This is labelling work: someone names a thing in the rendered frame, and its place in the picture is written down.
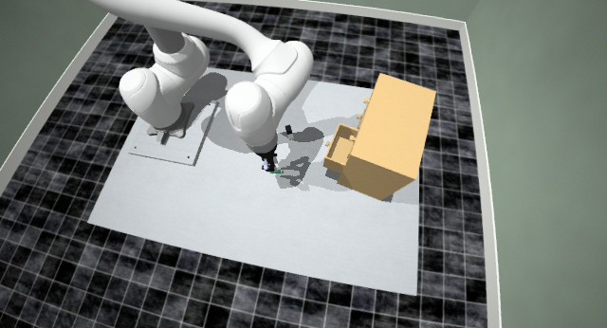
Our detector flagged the tan chest of drawers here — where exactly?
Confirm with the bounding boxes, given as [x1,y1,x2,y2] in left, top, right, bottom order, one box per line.
[337,73,436,201]

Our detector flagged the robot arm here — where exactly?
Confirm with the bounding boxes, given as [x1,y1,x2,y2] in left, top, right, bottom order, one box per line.
[87,0,314,154]

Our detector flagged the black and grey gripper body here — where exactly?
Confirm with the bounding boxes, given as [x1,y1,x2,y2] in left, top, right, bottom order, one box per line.
[256,144,277,161]

